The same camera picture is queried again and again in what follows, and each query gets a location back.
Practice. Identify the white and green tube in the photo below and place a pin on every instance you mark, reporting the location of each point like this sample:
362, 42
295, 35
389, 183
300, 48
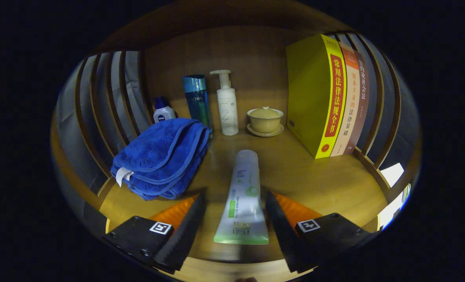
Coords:
244, 196

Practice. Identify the yellow book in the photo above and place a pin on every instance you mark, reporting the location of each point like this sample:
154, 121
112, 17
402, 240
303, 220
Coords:
308, 90

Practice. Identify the white side cabinet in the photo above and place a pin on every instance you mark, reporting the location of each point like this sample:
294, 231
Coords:
393, 174

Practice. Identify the orange and cream book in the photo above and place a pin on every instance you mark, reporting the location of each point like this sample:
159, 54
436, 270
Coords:
350, 105

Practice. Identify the beige lidded teacup with saucer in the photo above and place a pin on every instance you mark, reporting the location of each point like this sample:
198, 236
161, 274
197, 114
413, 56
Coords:
265, 119

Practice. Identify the wooden countertop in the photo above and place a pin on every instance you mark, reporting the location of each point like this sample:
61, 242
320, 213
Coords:
303, 180

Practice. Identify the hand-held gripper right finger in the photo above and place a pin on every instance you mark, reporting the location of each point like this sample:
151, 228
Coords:
285, 239

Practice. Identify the folded blue towel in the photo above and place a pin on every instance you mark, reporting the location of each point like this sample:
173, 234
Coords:
161, 156

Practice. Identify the small white blue-capped bottle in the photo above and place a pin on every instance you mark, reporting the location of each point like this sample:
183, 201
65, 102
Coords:
163, 113

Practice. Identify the brown book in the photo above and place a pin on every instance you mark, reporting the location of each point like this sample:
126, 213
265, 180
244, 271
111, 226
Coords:
360, 102

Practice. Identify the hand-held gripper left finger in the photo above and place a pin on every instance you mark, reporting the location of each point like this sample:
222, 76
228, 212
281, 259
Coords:
183, 237

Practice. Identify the white pump bottle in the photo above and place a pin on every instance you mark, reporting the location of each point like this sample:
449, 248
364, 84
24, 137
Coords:
227, 109

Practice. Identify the teal blue bottle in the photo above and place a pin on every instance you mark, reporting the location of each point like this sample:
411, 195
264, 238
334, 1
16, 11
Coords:
198, 102

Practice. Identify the wooden cabinet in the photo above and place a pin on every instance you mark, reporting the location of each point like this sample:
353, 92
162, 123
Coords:
248, 51

